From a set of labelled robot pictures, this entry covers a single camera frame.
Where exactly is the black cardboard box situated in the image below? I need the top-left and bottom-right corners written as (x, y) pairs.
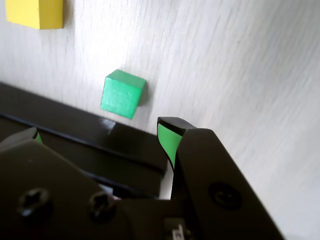
top-left (0, 81), bottom-right (168, 201)

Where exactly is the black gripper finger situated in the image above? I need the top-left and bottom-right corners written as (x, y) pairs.
top-left (156, 116), bottom-right (286, 240)
top-left (0, 126), bottom-right (131, 240)

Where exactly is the yellow wooden cube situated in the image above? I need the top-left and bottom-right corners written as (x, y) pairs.
top-left (5, 0), bottom-right (64, 30)

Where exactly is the green wooden cube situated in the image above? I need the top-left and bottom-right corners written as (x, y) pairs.
top-left (99, 69), bottom-right (147, 120)

